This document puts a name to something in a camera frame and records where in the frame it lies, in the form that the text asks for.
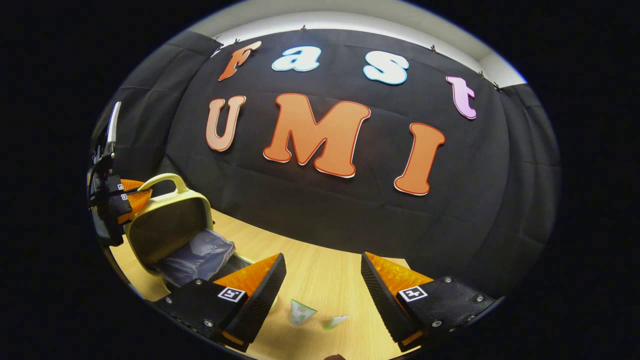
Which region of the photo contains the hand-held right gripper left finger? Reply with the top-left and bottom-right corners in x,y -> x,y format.
152,252 -> 287,353

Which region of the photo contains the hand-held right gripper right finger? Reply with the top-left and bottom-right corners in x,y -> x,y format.
361,251 -> 501,353

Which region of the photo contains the large green white tube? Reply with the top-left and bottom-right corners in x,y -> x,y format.
289,299 -> 318,327

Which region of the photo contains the pale yellow suitcase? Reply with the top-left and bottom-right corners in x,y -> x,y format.
123,173 -> 263,292

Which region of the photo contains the small slim white tube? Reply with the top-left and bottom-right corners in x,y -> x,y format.
322,314 -> 351,331

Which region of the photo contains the black backdrop cloth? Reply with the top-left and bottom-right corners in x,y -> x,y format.
95,27 -> 561,301

